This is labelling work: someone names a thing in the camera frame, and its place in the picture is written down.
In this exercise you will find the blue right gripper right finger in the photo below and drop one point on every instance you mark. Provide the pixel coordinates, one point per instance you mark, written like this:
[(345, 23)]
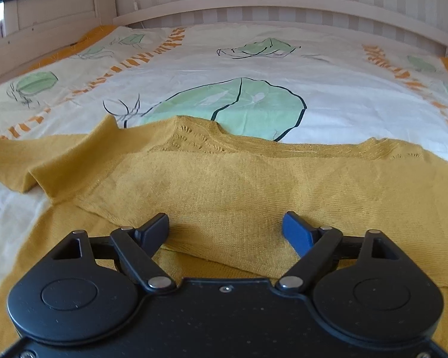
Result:
[(299, 233)]

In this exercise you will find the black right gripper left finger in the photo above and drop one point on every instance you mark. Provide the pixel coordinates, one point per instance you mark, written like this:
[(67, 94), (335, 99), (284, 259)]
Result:
[(153, 234)]

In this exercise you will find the white wooden bed frame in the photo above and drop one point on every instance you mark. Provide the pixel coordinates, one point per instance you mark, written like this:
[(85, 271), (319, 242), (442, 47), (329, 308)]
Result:
[(35, 28)]

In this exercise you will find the orange bed sheet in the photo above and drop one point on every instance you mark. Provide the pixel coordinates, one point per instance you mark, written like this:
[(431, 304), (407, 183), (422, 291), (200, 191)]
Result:
[(71, 46)]

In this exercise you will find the mustard yellow knit sweater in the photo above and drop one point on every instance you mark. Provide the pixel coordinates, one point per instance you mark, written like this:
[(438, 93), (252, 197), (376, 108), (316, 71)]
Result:
[(226, 195)]

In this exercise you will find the white leaf-print bed cover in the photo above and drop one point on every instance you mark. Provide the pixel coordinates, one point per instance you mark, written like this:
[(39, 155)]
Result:
[(281, 84)]

